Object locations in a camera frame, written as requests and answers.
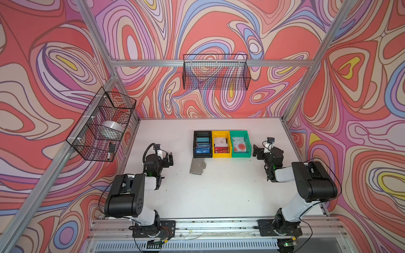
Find small black device in basket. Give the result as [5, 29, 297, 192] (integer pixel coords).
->
[108, 142, 116, 156]

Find white tape roll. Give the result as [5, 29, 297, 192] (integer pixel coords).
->
[101, 120, 124, 132]

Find yellow plastic bin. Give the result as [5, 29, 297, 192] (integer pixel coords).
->
[212, 131, 232, 158]

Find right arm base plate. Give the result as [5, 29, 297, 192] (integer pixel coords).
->
[254, 219, 303, 237]

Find black wire basket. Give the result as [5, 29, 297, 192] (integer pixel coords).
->
[66, 88, 137, 162]
[182, 53, 251, 91]

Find left black wire basket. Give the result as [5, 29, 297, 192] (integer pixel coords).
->
[66, 88, 137, 162]

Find card in green bin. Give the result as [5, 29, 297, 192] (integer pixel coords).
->
[232, 137, 247, 153]

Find blue cards in black bin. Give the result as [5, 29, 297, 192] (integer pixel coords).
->
[195, 142, 212, 154]

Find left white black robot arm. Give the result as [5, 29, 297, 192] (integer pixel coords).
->
[103, 143, 176, 240]

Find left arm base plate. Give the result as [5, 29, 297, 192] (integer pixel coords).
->
[129, 220, 176, 239]

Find black plastic bin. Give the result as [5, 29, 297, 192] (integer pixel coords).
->
[193, 131, 213, 158]

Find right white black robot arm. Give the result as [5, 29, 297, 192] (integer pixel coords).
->
[252, 142, 338, 237]

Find aluminium front rail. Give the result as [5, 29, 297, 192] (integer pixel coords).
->
[88, 216, 349, 240]

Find back black wire basket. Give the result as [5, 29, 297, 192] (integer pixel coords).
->
[182, 53, 251, 91]

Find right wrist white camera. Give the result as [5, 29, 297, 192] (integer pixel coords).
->
[267, 137, 275, 145]

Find green plastic bin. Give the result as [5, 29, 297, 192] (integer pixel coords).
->
[230, 130, 252, 158]

